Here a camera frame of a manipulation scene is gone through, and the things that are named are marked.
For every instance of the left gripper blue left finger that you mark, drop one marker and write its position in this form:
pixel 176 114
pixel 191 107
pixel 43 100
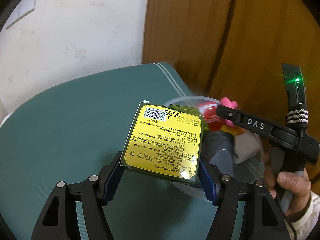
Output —
pixel 111 176

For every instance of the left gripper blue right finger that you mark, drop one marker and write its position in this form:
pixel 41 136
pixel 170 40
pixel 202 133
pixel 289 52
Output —
pixel 209 181

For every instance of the dark green rectangular box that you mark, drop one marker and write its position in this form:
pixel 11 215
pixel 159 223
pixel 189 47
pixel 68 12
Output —
pixel 163 143

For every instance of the yellow orange toy brick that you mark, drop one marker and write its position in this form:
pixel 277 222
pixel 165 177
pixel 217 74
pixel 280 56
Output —
pixel 235 130

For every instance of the red balloon glue packet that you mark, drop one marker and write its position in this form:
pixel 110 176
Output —
pixel 208 110

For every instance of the person's right hand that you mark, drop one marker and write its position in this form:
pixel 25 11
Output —
pixel 299 186

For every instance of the clear plastic bowl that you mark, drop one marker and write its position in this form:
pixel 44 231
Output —
pixel 247 171

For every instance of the white folded item in bowl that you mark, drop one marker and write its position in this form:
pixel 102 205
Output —
pixel 247 145

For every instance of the green bed mat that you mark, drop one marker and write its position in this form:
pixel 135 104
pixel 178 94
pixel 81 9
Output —
pixel 71 131

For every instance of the green gold patterned box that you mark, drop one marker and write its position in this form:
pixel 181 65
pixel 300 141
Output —
pixel 193 111

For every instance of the white sleeve cuff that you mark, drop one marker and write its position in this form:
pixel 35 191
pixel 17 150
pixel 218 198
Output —
pixel 307 227

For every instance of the wooden wardrobe door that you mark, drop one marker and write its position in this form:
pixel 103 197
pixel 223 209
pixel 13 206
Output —
pixel 235 48

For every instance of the white wall switch plate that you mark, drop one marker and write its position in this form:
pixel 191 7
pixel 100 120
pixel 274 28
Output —
pixel 23 9

